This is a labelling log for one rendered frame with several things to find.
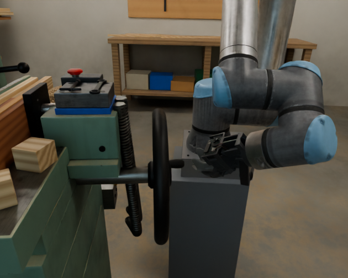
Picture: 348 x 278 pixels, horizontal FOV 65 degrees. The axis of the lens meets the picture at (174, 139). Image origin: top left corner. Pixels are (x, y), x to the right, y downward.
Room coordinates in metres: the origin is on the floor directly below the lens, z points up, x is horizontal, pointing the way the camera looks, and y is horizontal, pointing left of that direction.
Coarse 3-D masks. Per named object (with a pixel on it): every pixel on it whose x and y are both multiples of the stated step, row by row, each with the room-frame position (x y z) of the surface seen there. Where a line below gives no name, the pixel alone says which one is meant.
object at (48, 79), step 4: (48, 76) 0.87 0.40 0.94; (40, 80) 0.82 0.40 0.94; (44, 80) 0.82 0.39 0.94; (48, 80) 0.84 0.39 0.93; (32, 84) 0.76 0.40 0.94; (36, 84) 0.76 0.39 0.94; (48, 84) 0.83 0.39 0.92; (52, 84) 0.87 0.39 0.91; (28, 88) 0.72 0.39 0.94; (48, 88) 0.83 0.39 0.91; (20, 92) 0.68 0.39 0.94; (24, 92) 0.68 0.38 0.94; (16, 96) 0.65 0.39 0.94
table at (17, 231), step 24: (48, 168) 0.38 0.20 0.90; (72, 168) 0.44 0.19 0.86; (96, 168) 0.45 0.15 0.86; (24, 192) 0.32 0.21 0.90; (48, 192) 0.35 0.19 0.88; (0, 216) 0.27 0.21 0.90; (24, 216) 0.27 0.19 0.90; (48, 216) 0.33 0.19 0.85; (0, 240) 0.23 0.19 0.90; (24, 240) 0.26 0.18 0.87; (0, 264) 0.23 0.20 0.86; (24, 264) 0.24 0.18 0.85
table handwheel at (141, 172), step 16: (160, 112) 0.51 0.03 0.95; (160, 128) 0.46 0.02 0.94; (160, 144) 0.43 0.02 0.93; (160, 160) 0.41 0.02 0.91; (128, 176) 0.49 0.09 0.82; (144, 176) 0.49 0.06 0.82; (160, 176) 0.39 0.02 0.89; (160, 192) 0.38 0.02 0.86; (160, 208) 0.37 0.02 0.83; (160, 224) 0.37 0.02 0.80; (160, 240) 0.38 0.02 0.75
